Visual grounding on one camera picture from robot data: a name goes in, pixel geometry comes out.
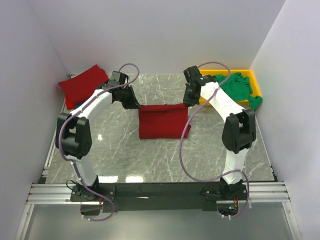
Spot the folded red t-shirt top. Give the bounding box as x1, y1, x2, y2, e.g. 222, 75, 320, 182
58, 64, 109, 105

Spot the black base beam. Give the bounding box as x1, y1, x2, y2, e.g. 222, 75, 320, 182
70, 182, 248, 213

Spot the aluminium rail frame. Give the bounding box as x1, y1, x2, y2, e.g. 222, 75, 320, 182
15, 104, 301, 240

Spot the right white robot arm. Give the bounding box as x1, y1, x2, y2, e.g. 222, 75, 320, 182
183, 65, 256, 187

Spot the green t-shirt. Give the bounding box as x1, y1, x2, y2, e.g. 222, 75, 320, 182
212, 72, 263, 111

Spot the dark red t-shirt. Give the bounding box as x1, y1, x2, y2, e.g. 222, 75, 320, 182
138, 103, 188, 140

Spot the folded red t-shirt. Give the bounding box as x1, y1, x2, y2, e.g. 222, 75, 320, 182
65, 96, 77, 110
58, 64, 109, 105

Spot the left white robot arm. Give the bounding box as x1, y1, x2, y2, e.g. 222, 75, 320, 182
55, 71, 141, 188

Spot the folded red t-shirt bottom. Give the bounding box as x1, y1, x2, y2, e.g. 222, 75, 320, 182
65, 96, 77, 110

